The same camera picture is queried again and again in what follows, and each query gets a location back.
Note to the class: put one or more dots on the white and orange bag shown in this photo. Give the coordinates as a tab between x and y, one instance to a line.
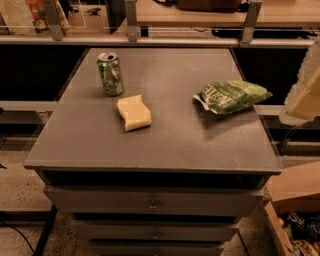
23	17

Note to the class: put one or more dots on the grey drawer cabinet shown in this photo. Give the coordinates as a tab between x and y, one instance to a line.
84	143

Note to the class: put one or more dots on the middle grey drawer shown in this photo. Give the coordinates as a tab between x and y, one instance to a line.
155	231

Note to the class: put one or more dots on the grey drawer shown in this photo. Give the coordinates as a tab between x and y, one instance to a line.
155	231
162	201
121	248

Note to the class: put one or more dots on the metal railing frame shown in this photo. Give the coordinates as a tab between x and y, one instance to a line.
147	23

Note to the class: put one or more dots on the yellow sponge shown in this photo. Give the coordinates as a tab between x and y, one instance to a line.
134	112

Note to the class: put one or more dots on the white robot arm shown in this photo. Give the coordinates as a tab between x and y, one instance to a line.
308	67

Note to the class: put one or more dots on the cardboard box with snacks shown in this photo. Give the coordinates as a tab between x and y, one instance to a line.
295	189

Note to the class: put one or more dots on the green jalapeno chip bag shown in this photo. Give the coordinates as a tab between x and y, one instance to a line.
227	97

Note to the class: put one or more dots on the top grey drawer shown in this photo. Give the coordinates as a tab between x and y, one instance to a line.
162	201

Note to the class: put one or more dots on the bottom grey drawer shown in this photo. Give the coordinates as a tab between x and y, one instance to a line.
121	248

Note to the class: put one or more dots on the green soda can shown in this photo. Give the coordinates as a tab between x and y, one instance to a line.
110	72

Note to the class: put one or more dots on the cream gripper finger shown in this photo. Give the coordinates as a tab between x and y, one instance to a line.
307	104

